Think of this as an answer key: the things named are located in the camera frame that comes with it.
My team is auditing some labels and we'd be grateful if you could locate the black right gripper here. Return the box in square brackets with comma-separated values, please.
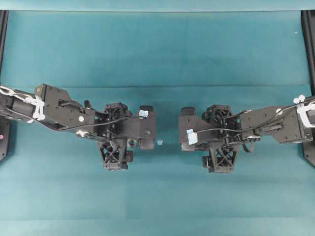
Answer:
[178, 105, 242, 173]

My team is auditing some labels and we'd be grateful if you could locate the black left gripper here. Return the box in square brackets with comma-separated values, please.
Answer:
[95, 103, 156, 171]

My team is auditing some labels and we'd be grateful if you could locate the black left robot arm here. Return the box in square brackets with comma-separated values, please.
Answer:
[0, 84, 156, 171]

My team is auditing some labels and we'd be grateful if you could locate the teal table mat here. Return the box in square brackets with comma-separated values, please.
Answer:
[0, 11, 315, 236]

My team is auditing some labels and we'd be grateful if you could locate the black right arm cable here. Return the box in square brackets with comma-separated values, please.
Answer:
[194, 97, 315, 138]

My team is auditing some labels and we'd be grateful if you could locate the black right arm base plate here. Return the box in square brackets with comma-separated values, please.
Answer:
[299, 141, 315, 168]

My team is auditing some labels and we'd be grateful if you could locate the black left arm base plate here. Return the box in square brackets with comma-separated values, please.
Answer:
[0, 117, 11, 161]

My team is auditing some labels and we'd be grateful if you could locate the black aluminium frame rail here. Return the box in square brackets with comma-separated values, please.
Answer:
[301, 10, 315, 95]

